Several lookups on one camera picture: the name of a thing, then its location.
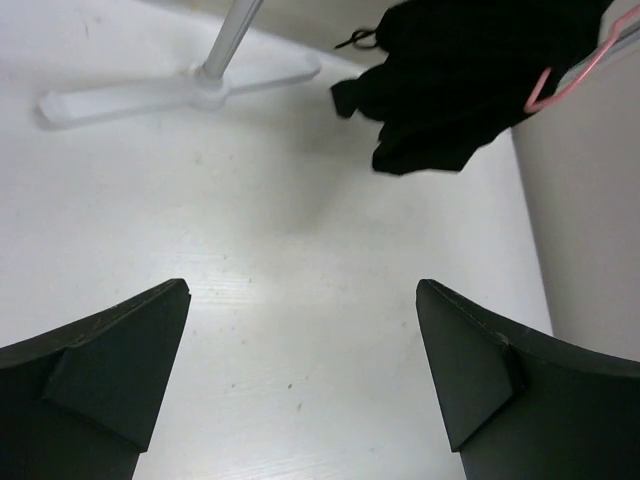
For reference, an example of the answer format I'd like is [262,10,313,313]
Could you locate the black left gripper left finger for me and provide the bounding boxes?
[1,279,191,479]

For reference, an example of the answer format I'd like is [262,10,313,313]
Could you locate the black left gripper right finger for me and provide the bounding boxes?
[416,280,639,479]

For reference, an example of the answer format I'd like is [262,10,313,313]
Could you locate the pink wire hanger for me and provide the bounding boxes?
[524,5,639,114]

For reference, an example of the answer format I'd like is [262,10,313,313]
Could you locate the black trousers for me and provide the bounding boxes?
[331,0,608,176]

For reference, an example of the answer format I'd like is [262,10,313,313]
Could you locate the white clothes rack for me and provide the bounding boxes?
[38,0,321,128]

